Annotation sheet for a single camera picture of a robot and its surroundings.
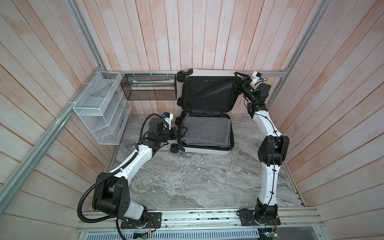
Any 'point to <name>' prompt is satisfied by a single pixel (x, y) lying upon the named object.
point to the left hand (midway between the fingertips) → (182, 131)
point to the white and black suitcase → (206, 95)
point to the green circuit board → (270, 234)
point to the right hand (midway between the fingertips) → (232, 75)
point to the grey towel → (213, 131)
